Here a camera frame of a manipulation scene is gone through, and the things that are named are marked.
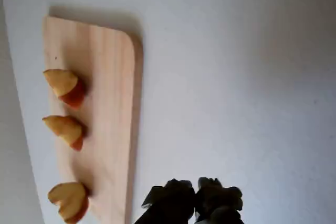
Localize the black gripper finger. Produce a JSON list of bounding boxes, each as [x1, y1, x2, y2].
[[134, 178, 197, 224], [195, 177, 244, 224]]

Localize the apple slice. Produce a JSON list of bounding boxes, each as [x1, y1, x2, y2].
[[57, 197, 90, 224], [47, 182, 89, 209], [43, 68, 86, 110], [41, 115, 85, 152]]

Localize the wooden cutting board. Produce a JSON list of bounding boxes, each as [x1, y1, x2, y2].
[[42, 15, 144, 224]]

